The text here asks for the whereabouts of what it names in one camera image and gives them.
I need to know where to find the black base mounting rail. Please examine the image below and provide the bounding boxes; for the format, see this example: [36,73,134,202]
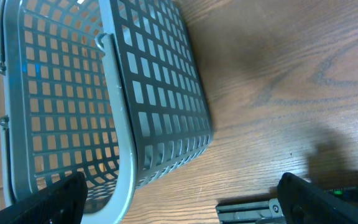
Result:
[215,185,358,224]

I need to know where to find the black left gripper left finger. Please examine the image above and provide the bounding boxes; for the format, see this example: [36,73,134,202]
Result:
[0,172,88,224]

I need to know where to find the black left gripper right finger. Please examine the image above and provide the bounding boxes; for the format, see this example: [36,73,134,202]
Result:
[277,172,358,224]

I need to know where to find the grey plastic mesh basket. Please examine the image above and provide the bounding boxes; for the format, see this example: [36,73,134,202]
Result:
[0,0,213,223]

